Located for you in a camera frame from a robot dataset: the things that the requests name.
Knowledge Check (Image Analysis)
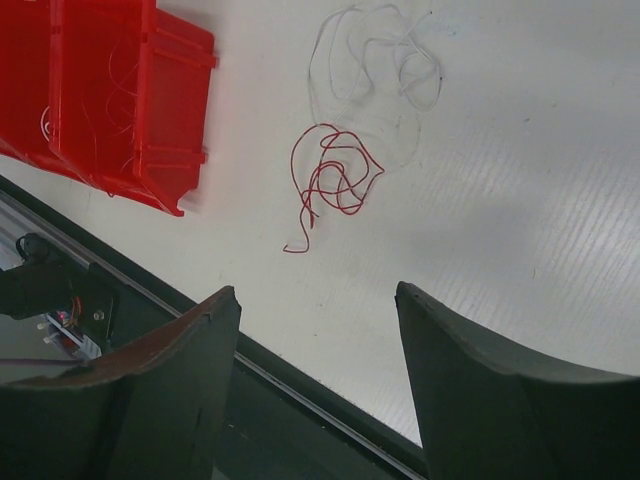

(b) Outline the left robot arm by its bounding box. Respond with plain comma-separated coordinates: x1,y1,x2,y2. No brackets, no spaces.
1,233,77,320

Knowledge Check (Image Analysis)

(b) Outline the white wire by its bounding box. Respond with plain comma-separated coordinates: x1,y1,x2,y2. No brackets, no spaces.
307,2,444,126

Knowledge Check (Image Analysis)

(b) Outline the cable bundle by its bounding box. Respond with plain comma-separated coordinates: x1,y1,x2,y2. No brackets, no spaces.
282,122,386,254

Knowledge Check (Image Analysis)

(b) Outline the left white cable duct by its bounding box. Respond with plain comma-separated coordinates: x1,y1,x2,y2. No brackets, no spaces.
37,313,102,361

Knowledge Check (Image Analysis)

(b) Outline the red plastic tray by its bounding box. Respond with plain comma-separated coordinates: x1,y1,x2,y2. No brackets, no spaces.
1,1,218,216

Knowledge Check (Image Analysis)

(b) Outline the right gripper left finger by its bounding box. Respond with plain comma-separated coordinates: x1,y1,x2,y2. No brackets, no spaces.
1,286,241,479

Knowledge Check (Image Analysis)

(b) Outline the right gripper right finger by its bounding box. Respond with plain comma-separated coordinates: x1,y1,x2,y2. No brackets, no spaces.
395,282,639,479

